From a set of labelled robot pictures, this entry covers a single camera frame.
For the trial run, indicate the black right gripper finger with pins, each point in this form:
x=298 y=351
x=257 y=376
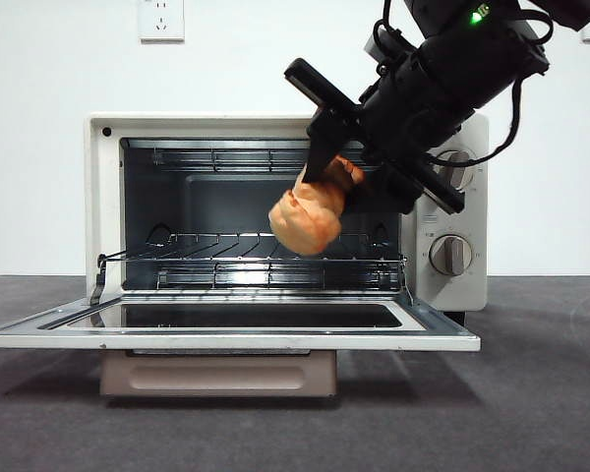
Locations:
x=378 y=196
x=324 y=147

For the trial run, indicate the orange-brown bread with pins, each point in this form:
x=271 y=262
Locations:
x=305 y=221

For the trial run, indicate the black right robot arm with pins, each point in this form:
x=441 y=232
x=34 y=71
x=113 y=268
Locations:
x=496 y=49

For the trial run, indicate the cream oven knob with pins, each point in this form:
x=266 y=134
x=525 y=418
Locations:
x=451 y=254
x=459 y=172

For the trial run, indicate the cream Toshiba toaster oven body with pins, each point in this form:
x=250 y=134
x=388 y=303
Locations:
x=103 y=196

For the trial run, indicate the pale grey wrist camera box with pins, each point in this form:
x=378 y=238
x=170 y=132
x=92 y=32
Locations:
x=372 y=48

